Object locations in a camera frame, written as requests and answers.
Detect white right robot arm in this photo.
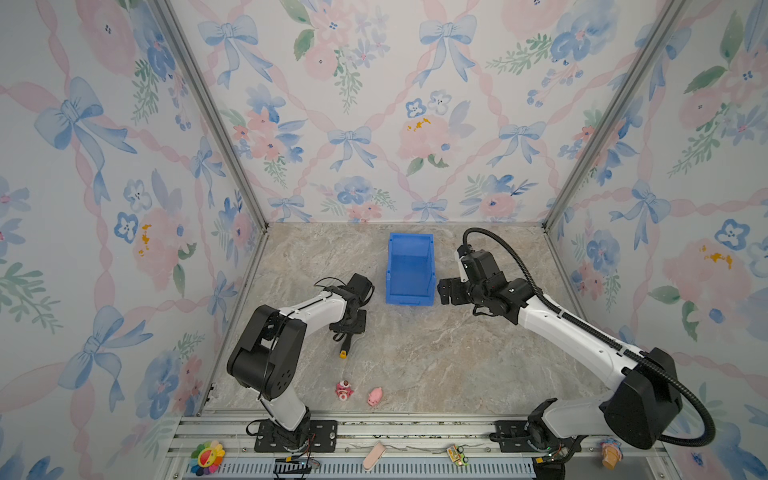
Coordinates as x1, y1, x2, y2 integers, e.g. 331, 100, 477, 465
437, 245, 682, 452

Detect rainbow flower toy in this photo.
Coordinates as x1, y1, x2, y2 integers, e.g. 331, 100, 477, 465
189, 441, 226, 476

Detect aluminium frame rail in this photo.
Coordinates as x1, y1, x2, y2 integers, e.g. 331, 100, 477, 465
155, 410, 679, 479

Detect pink pig toy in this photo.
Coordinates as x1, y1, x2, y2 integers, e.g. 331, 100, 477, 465
367, 387, 384, 407

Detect corner aluminium post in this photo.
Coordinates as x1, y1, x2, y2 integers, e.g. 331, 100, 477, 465
542, 0, 688, 234
148, 0, 268, 234

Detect right corner aluminium post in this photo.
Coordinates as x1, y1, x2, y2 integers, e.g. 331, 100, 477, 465
542, 0, 688, 234

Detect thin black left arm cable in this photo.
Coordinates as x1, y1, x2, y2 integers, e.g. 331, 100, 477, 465
313, 276, 377, 305

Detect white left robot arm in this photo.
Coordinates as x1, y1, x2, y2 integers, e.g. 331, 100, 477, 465
226, 274, 375, 434

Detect wooden toy figure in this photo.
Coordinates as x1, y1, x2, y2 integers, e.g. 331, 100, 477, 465
600, 439, 624, 470

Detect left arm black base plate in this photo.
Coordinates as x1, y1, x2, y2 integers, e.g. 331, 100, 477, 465
254, 420, 338, 454

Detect red pink toy figure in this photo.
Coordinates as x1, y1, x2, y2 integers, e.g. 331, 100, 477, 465
335, 380, 354, 401

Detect black corrugated cable conduit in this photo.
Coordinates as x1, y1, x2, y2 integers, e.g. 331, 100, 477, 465
461, 227, 717, 448

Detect pink eraser block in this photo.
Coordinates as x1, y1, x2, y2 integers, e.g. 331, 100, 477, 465
362, 442, 387, 472

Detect blue plastic bin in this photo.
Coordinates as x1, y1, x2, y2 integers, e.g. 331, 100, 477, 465
385, 233, 436, 307

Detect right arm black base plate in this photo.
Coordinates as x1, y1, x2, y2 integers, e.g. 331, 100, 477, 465
489, 420, 586, 464

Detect green yellow toy car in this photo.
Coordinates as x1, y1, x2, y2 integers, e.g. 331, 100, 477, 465
446, 445, 468, 467

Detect yellow black screwdriver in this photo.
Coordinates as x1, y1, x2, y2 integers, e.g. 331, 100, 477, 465
339, 334, 352, 359

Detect left corner aluminium post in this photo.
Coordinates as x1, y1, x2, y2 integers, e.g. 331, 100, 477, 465
148, 0, 268, 234

